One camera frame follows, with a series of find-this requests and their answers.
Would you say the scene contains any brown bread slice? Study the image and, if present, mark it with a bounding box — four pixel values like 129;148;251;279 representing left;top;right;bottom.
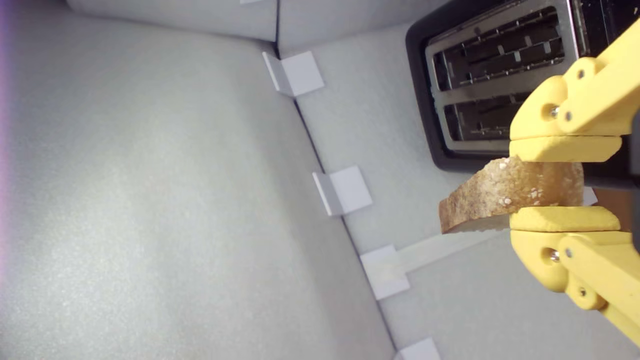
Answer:
438;156;585;235

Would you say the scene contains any black two-slot toaster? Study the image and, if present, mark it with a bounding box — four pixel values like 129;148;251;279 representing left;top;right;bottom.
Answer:
405;0;640;190

